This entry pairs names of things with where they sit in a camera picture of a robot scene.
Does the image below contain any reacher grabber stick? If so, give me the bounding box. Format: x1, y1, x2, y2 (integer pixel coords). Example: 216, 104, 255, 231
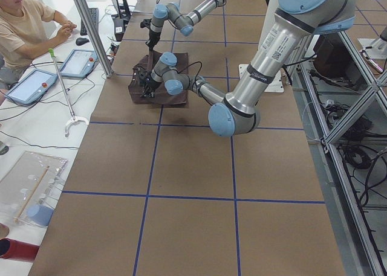
48, 48, 89, 137

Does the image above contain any near teach pendant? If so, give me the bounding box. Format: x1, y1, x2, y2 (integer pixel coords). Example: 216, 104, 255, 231
5, 69, 58, 105

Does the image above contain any black keyboard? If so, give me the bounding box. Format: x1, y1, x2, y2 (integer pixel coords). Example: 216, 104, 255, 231
80, 7, 100, 37

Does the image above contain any teach pendant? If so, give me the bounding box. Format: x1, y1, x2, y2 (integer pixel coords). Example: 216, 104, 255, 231
60, 49, 98, 79
5, 69, 58, 105

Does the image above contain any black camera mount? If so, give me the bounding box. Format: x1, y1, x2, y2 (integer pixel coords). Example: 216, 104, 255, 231
133, 66, 148, 88
140, 19, 151, 30

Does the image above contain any seated person beige shirt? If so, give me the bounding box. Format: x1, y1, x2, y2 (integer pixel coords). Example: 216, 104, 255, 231
1, 0, 77, 89

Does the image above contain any brown paper table cover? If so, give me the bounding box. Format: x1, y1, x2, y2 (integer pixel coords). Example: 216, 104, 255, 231
30, 0, 345, 275

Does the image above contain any black computer mouse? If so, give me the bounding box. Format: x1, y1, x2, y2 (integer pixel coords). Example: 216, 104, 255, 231
75, 37, 89, 46

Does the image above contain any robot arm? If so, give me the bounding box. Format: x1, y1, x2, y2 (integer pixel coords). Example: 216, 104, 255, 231
141, 0, 356, 136
140, 0, 227, 51

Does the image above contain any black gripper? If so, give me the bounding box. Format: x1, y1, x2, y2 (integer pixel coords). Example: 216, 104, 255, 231
141, 77, 160, 97
146, 30, 160, 51

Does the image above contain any dark brown t-shirt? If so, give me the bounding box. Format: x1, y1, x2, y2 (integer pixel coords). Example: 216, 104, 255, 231
128, 51, 189, 106

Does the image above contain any far teach pendant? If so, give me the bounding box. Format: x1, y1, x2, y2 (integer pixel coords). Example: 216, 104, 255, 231
60, 49, 98, 79

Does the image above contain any red cylinder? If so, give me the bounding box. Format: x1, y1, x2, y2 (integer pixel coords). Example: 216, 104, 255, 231
1, 238, 40, 262

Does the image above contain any aluminium frame post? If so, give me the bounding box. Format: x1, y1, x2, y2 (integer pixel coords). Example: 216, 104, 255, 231
73, 0, 114, 78

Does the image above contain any black braided cable left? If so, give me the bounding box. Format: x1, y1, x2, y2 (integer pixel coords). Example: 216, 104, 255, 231
178, 61, 203, 86

